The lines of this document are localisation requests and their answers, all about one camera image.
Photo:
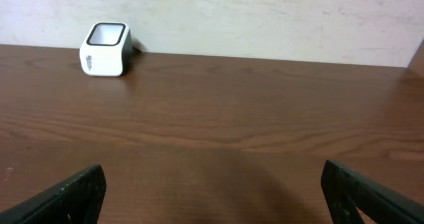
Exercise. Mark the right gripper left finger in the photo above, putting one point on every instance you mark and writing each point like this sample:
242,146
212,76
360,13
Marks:
77,199

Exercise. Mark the white barcode scanner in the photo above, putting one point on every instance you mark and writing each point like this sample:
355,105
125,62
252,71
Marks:
106,50

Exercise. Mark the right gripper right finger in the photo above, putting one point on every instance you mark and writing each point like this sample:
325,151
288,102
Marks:
347,193

